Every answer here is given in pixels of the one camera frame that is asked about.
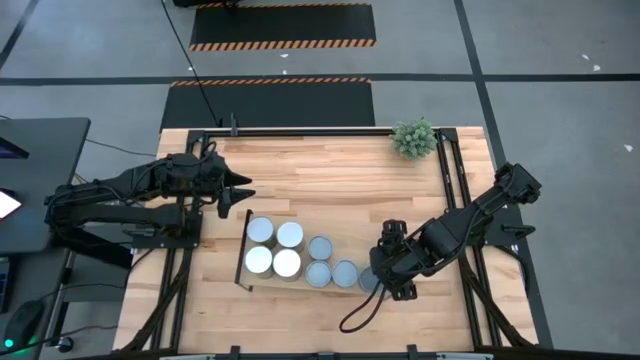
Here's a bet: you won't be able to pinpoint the tall can labelled Oranges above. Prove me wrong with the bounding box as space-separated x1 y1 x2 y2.
244 245 275 280

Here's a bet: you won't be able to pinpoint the black computer mouse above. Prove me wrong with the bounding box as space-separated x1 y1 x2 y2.
3 299 46 351

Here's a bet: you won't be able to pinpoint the black looped gripper cable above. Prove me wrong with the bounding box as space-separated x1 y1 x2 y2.
338 287 389 335

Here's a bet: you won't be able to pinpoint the black hazard-striped floor mat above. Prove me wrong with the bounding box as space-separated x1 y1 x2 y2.
188 2 377 52
159 77 376 132

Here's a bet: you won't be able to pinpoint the thin black floor cable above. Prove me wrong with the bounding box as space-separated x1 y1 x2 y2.
159 0 224 127

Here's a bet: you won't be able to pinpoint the short green peas can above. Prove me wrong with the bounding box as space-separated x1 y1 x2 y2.
304 259 333 290

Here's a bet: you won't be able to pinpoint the squat plain green can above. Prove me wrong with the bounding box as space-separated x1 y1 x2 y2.
357 266 384 295

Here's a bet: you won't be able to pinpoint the artificial plant in white pot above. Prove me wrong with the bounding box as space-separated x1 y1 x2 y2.
389 117 439 161

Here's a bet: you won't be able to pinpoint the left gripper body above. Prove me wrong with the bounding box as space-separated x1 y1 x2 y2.
197 152 235 220

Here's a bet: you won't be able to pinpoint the tall can blue yellow label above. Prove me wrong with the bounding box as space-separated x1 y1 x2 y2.
272 248 304 283

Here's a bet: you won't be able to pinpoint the tall can labelled Carrioches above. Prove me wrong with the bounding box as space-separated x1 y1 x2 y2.
246 215 276 250

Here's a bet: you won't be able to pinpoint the grey desk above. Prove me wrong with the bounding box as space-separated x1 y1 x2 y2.
0 117 92 256

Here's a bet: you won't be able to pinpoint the black aluminium table frame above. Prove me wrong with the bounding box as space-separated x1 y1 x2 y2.
119 127 536 360

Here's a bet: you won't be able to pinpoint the dark laptop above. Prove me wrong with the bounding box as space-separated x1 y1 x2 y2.
0 135 30 160

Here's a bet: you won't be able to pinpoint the wooden shelf with black legs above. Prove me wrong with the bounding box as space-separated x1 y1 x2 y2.
234 208 401 301

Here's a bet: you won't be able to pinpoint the teal can with vegetable pictures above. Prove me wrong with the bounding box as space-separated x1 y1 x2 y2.
331 258 359 289

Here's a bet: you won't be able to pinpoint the short can pink white label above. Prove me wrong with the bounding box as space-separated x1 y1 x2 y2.
307 234 335 262

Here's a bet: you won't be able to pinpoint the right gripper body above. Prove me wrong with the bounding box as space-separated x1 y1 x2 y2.
382 219 420 302

